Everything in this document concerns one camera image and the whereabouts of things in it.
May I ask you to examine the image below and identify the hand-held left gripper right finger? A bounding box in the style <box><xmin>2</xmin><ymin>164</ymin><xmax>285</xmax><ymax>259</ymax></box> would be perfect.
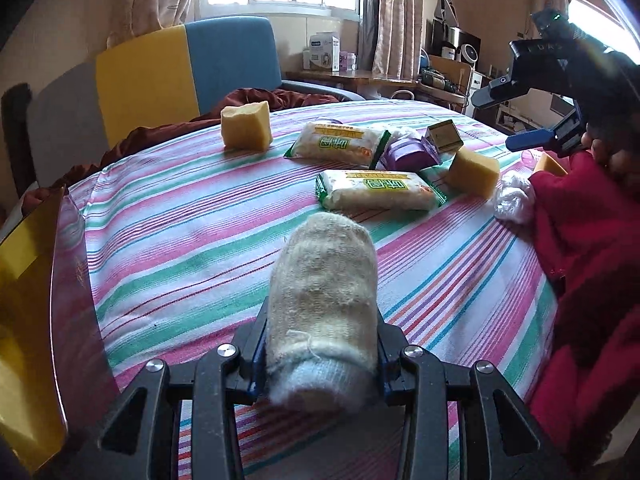
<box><xmin>375</xmin><ymin>310</ymin><xmax>576</xmax><ymax>480</ymax></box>

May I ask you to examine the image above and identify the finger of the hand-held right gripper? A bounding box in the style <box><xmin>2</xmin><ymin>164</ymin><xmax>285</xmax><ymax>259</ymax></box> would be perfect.
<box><xmin>505</xmin><ymin>128</ymin><xmax>557</xmax><ymax>153</ymax></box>
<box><xmin>470</xmin><ymin>72</ymin><xmax>531</xmax><ymax>110</ymax></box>

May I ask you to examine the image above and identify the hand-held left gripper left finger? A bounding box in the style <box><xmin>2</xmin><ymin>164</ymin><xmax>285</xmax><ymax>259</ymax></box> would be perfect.
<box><xmin>65</xmin><ymin>302</ymin><xmax>273</xmax><ymax>480</ymax></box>

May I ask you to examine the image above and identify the small green gold carton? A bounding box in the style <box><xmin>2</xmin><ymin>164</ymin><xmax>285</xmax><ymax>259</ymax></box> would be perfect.
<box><xmin>425</xmin><ymin>120</ymin><xmax>463</xmax><ymax>152</ymax></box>

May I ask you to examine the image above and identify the purple snack packet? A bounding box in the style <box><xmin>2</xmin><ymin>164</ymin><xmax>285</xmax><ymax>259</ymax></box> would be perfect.
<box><xmin>381</xmin><ymin>138</ymin><xmax>426</xmax><ymax>171</ymax></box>
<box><xmin>419</xmin><ymin>135</ymin><xmax>444</xmax><ymax>166</ymax></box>

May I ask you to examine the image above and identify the beige sock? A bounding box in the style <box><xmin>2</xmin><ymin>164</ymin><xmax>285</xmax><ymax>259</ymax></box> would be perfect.
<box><xmin>264</xmin><ymin>212</ymin><xmax>381</xmax><ymax>413</ymax></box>

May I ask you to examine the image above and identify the yellow sponge block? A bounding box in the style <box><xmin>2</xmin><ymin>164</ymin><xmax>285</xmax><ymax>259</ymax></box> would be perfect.
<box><xmin>444</xmin><ymin>146</ymin><xmax>501</xmax><ymax>197</ymax></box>
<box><xmin>220</xmin><ymin>100</ymin><xmax>274</xmax><ymax>152</ymax></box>

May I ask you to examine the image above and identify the gold cardboard box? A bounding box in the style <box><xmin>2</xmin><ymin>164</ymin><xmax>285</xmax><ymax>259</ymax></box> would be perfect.
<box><xmin>0</xmin><ymin>185</ymin><xmax>121</xmax><ymax>476</ymax></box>

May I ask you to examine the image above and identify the person's right hand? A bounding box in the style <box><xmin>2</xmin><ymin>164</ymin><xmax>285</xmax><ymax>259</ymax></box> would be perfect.
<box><xmin>591</xmin><ymin>134</ymin><xmax>640</xmax><ymax>187</ymax></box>

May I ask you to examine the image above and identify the orange sponge block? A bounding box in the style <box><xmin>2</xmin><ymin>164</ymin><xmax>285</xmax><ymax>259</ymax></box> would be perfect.
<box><xmin>532</xmin><ymin>154</ymin><xmax>568</xmax><ymax>177</ymax></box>

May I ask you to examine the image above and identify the side window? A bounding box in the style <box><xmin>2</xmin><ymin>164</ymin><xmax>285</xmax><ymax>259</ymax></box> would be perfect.
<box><xmin>567</xmin><ymin>0</ymin><xmax>640</xmax><ymax>63</ymax></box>

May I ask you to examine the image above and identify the black kitchen appliance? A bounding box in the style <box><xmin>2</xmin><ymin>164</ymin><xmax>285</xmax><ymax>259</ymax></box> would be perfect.
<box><xmin>431</xmin><ymin>19</ymin><xmax>482</xmax><ymax>62</ymax></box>

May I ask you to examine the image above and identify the red clothing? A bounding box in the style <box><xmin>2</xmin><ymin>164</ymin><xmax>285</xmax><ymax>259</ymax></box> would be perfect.
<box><xmin>527</xmin><ymin>152</ymin><xmax>640</xmax><ymax>476</ymax></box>

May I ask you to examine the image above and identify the white green noodle packet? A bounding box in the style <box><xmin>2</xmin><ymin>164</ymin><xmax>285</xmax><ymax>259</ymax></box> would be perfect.
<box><xmin>315</xmin><ymin>169</ymin><xmax>445</xmax><ymax>212</ymax></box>
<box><xmin>284</xmin><ymin>121</ymin><xmax>392</xmax><ymax>168</ymax></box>

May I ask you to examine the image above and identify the striped bed sheet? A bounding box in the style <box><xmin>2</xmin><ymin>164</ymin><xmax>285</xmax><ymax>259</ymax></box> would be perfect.
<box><xmin>50</xmin><ymin>99</ymin><xmax>561</xmax><ymax>480</ymax></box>

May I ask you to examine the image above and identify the white carton box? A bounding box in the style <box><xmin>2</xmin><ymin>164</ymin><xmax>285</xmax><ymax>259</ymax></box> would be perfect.
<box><xmin>302</xmin><ymin>32</ymin><xmax>342</xmax><ymax>72</ymax></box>

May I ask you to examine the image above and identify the brown blanket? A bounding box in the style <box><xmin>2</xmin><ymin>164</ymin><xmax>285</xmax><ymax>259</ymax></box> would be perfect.
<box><xmin>20</xmin><ymin>87</ymin><xmax>346</xmax><ymax>211</ymax></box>

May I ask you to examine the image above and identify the grey yellow blue headboard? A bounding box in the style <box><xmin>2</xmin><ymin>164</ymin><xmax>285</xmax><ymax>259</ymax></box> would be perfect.
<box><xmin>25</xmin><ymin>16</ymin><xmax>366</xmax><ymax>186</ymax></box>

